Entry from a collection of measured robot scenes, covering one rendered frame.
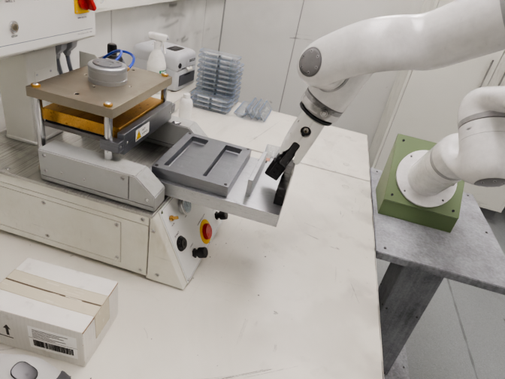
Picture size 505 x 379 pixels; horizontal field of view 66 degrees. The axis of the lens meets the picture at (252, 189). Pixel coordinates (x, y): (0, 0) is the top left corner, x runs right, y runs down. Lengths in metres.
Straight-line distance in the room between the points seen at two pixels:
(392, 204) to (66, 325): 0.99
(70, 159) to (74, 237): 0.19
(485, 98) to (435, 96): 1.95
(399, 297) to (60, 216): 1.16
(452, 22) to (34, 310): 0.78
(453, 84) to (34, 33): 2.52
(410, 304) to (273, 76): 2.28
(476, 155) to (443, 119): 2.03
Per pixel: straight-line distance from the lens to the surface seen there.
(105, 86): 0.89
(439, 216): 1.37
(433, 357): 2.09
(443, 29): 0.67
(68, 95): 0.83
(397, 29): 0.66
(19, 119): 1.04
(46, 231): 0.98
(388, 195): 1.32
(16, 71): 1.00
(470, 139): 1.01
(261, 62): 3.35
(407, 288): 1.54
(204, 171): 0.82
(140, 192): 0.79
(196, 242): 0.94
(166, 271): 0.87
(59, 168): 0.86
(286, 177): 0.83
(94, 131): 0.86
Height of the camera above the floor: 1.40
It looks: 31 degrees down
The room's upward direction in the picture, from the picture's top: 12 degrees clockwise
